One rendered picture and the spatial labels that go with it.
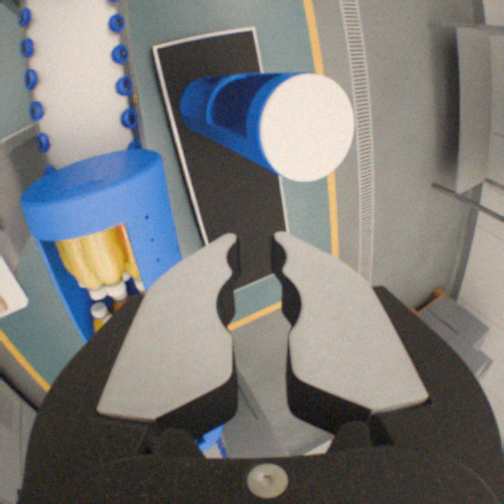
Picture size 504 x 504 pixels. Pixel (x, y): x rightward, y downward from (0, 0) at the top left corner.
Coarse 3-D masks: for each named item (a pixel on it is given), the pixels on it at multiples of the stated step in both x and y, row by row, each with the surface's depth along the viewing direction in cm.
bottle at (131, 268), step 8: (120, 224) 55; (120, 232) 56; (120, 240) 57; (128, 240) 57; (128, 248) 58; (128, 256) 58; (128, 264) 59; (136, 264) 60; (128, 272) 61; (136, 272) 61; (136, 280) 64
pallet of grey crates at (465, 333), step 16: (432, 304) 347; (448, 304) 339; (432, 320) 327; (448, 320) 320; (464, 320) 313; (448, 336) 304; (464, 336) 297; (480, 336) 289; (464, 352) 280; (480, 352) 310; (480, 368) 258
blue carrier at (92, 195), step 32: (96, 160) 60; (128, 160) 55; (160, 160) 54; (32, 192) 48; (64, 192) 46; (96, 192) 43; (128, 192) 47; (160, 192) 54; (32, 224) 45; (64, 224) 43; (96, 224) 45; (128, 224) 48; (160, 224) 55; (160, 256) 56; (64, 288) 63; (128, 288) 83
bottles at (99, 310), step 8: (64, 256) 60; (64, 264) 62; (72, 272) 63; (112, 296) 77; (120, 296) 76; (128, 296) 80; (96, 304) 73; (104, 304) 73; (120, 304) 77; (96, 312) 70; (104, 312) 72; (96, 320) 72; (96, 328) 72
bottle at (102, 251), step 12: (84, 240) 50; (96, 240) 50; (108, 240) 51; (84, 252) 51; (96, 252) 51; (108, 252) 52; (120, 252) 55; (96, 264) 52; (108, 264) 53; (120, 264) 55; (96, 276) 54; (108, 276) 54; (120, 276) 56
